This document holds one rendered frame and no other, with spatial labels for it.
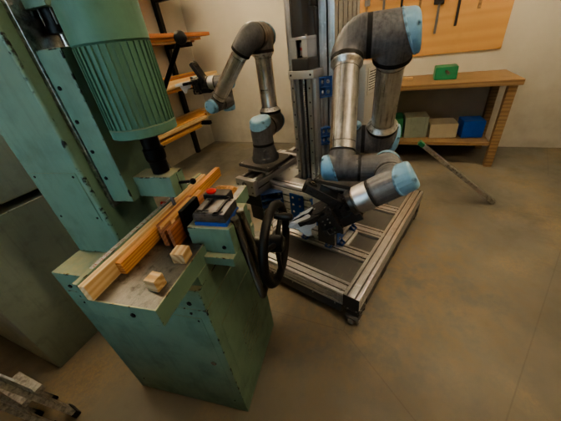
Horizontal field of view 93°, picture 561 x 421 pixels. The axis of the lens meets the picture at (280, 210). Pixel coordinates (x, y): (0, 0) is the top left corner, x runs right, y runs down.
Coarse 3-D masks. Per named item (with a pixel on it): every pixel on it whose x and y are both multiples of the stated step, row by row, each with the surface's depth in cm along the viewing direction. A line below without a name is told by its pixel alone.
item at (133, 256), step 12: (216, 168) 115; (204, 180) 106; (192, 192) 98; (156, 228) 80; (144, 240) 76; (156, 240) 80; (132, 252) 72; (144, 252) 76; (120, 264) 68; (132, 264) 72
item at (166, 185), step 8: (176, 168) 85; (136, 176) 83; (144, 176) 82; (152, 176) 81; (160, 176) 80; (168, 176) 80; (176, 176) 82; (136, 184) 84; (144, 184) 83; (152, 184) 82; (160, 184) 81; (168, 184) 81; (176, 184) 82; (184, 184) 86; (144, 192) 85; (152, 192) 84; (160, 192) 83; (168, 192) 82; (176, 192) 82
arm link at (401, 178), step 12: (384, 168) 66; (396, 168) 62; (408, 168) 60; (372, 180) 65; (384, 180) 62; (396, 180) 61; (408, 180) 60; (372, 192) 64; (384, 192) 63; (396, 192) 62; (408, 192) 62
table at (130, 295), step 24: (240, 192) 102; (144, 264) 73; (168, 264) 72; (192, 264) 72; (216, 264) 78; (120, 288) 66; (144, 288) 65; (168, 288) 64; (96, 312) 67; (120, 312) 64; (144, 312) 61; (168, 312) 63
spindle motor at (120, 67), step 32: (64, 0) 53; (96, 0) 54; (128, 0) 58; (64, 32) 58; (96, 32) 56; (128, 32) 59; (96, 64) 60; (128, 64) 61; (96, 96) 64; (128, 96) 64; (160, 96) 70; (128, 128) 68; (160, 128) 70
